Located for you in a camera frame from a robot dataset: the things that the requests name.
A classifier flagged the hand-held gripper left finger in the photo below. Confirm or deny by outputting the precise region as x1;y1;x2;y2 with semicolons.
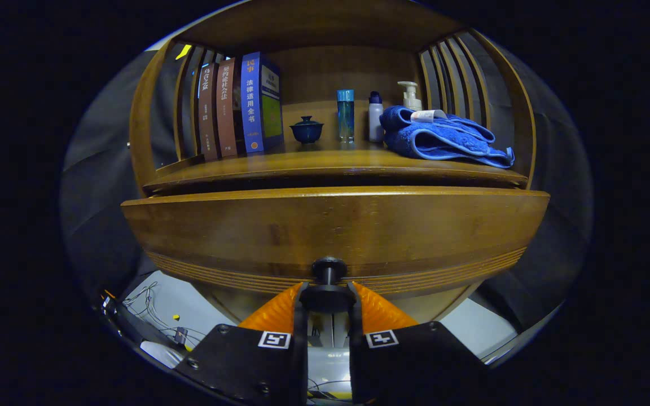
175;282;309;406

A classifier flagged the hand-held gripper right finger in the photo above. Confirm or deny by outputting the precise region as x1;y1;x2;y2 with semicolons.
348;282;492;405

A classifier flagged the wooden countertop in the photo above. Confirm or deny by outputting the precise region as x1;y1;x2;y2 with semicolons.
143;138;529;195

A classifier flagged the wooden cabinet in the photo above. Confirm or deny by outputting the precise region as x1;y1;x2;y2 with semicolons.
128;0;537;325

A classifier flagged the dark blue lidded teacup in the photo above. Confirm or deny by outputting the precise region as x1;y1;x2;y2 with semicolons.
289;116;324;144

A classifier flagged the folded blue towel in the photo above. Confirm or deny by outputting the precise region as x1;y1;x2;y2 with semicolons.
379;105;515;169

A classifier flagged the white bottle with blue cap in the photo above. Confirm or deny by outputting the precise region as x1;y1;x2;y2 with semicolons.
368;91;385;143

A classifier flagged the blue glass bottle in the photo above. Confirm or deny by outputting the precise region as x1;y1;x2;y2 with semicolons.
336;89;355;143

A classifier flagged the thick blue book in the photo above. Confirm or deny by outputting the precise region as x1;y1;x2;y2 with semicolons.
240;52;284;154

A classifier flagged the reddish brown book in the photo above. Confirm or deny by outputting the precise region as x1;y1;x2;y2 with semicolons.
216;58;245;158

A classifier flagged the dark brown book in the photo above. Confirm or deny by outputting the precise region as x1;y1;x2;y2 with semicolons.
197;62;221;162

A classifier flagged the white pump bottle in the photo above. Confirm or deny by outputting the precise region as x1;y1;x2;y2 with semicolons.
397;81;423;112

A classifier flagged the tangle of thin cables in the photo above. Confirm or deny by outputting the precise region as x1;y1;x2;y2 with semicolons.
124;282;207;345

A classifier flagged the black device with cables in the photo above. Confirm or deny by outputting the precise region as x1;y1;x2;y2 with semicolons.
102;296;190;353

